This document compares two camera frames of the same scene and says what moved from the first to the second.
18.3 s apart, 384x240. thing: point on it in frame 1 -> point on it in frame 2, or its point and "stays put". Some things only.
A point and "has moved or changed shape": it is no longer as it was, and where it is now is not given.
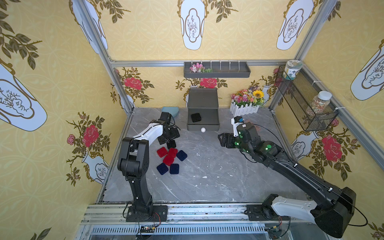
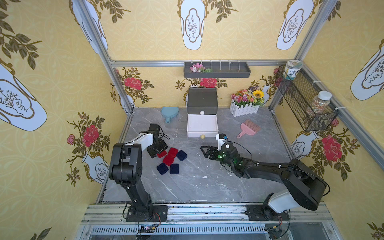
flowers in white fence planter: (244, 102) stays put
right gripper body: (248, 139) -> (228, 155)
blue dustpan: (173, 110) stays put
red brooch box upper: (172, 152) stays put
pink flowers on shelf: (199, 68) stays put
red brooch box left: (162, 152) stays put
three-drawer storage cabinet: (203, 114) has moved or changed shape
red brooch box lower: (168, 159) stays put
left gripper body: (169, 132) -> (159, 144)
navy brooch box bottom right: (174, 168) stays put
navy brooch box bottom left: (162, 168) stays put
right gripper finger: (226, 139) -> (211, 151)
